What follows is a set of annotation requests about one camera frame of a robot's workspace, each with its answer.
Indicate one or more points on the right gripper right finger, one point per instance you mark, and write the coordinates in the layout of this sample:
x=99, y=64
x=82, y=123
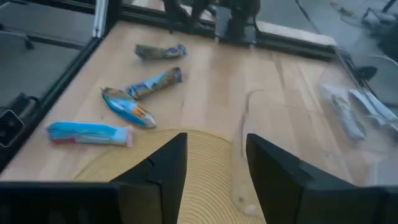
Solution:
x=280, y=186

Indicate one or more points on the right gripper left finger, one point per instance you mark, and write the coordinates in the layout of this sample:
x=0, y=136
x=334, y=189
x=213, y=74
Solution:
x=161, y=193

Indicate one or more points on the long clear plastic bin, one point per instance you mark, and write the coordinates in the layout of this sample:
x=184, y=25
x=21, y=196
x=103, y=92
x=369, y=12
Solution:
x=245, y=124

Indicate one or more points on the blue orange-marked granola bar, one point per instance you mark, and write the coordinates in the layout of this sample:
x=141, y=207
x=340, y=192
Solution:
x=127, y=107

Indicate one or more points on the light blue red-ended granola bar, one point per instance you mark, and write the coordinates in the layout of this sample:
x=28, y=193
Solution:
x=87, y=133

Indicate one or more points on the green brown-print granola bar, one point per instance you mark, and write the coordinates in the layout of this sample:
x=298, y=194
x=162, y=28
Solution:
x=343, y=112

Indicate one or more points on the blue brown granola bar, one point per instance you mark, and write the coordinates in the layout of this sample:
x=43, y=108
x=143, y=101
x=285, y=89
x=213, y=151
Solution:
x=155, y=82

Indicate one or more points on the green blue granola bar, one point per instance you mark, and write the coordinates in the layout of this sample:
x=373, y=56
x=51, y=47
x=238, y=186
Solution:
x=158, y=52

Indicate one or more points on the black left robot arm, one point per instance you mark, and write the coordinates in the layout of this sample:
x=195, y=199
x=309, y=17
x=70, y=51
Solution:
x=236, y=18

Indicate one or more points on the round yellow woven placemat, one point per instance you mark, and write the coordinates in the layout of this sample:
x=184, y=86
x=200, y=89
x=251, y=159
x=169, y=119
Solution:
x=211, y=174

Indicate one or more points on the black table-level camera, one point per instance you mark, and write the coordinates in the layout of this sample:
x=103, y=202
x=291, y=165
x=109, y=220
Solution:
x=11, y=127

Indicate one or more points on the silver aluminium rail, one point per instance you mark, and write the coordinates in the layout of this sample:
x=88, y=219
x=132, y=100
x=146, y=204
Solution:
x=100, y=18

